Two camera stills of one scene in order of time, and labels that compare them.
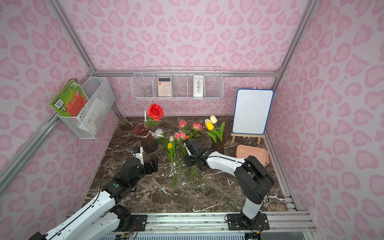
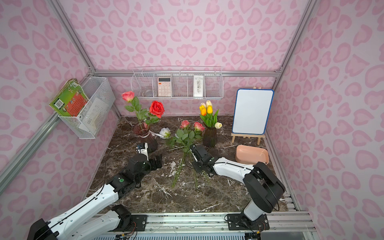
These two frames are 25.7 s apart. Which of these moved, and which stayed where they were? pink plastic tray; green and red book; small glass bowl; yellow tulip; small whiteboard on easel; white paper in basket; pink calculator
Moved: yellow tulip
Stayed: white paper in basket; small whiteboard on easel; green and red book; pink calculator; small glass bowl; pink plastic tray
